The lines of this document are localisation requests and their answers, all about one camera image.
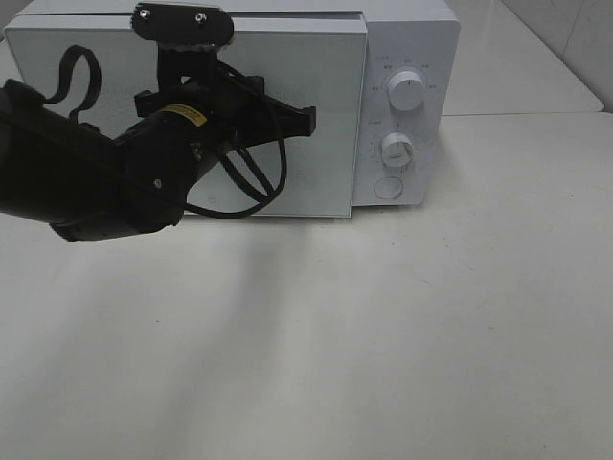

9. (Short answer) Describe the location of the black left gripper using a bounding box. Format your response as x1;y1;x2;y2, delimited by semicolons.
134;45;316;144

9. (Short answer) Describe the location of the round white door button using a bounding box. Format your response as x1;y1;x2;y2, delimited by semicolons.
374;177;403;199

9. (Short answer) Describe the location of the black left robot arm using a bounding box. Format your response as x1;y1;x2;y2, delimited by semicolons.
1;45;316;242

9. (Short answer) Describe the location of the upper white power knob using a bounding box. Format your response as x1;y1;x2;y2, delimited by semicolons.
387;70;424;112

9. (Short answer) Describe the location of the lower white timer knob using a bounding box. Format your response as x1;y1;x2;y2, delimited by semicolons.
381;132;414;168

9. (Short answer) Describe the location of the white microwave oven body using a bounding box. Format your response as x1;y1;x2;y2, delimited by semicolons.
4;1;461;211

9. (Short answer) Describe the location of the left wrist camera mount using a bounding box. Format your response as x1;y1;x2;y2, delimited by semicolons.
130;1;235;47

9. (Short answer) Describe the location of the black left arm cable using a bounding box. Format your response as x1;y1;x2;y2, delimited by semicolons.
45;45;288;219

